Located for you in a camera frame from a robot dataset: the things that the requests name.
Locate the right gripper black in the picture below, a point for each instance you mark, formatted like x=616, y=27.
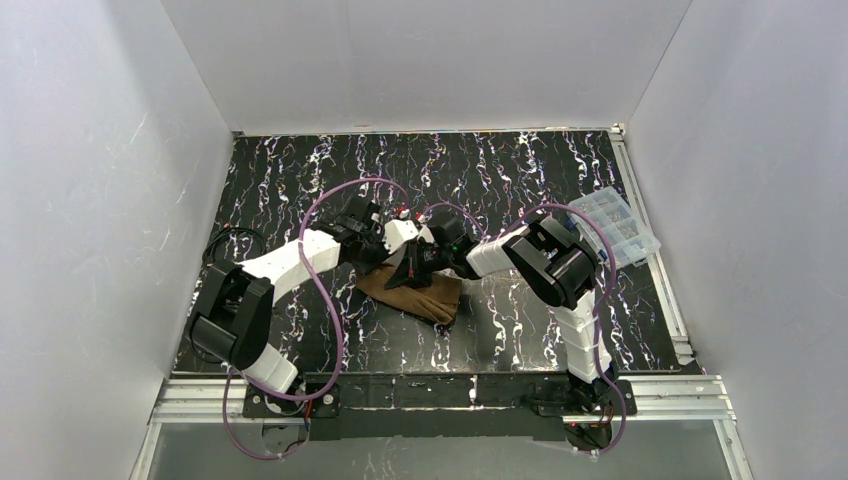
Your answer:
x=428, y=259

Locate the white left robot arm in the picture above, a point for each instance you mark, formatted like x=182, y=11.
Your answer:
x=230, y=319

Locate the aluminium side rail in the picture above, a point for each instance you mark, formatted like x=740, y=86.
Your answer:
x=670, y=307

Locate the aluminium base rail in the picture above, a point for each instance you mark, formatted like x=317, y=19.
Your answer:
x=537, y=405

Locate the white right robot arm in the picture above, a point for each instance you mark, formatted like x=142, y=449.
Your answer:
x=559, y=267

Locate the clear plastic compartment box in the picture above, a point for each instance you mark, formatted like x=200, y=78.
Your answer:
x=631, y=240

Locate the brown woven cloth napkin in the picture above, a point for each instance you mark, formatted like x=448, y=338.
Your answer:
x=437, y=303

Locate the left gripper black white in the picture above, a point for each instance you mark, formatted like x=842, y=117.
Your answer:
x=374, y=248

